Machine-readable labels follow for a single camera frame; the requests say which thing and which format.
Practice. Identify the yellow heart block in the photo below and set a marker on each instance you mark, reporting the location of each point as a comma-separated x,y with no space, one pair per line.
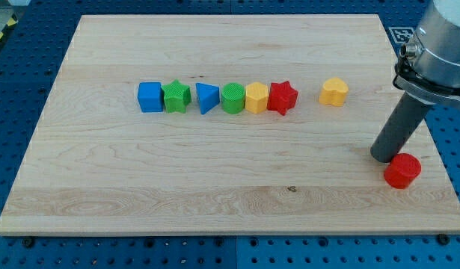
334,92

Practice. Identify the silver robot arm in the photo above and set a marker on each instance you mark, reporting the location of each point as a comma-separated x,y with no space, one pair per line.
428,64

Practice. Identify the wooden board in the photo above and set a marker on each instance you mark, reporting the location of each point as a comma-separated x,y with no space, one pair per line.
97,165

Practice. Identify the green cylinder block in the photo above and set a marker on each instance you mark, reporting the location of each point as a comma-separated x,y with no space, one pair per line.
233,98

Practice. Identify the blue triangle block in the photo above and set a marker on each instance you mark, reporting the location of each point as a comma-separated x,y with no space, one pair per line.
208,96

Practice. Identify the yellow hexagon block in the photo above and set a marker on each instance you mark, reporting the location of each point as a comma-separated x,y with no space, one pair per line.
256,97

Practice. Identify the red star block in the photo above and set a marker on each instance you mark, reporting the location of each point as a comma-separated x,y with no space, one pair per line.
282,97

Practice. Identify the green star block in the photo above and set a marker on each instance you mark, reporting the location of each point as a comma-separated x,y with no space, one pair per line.
176,96

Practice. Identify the blue cube block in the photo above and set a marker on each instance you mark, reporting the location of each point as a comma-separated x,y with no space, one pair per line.
150,97

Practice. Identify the red cylinder block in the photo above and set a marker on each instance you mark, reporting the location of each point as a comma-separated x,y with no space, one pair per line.
402,170

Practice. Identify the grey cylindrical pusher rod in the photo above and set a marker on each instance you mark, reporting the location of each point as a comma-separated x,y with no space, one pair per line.
401,124

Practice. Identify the black white fiducial marker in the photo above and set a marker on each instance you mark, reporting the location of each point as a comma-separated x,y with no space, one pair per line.
400,35

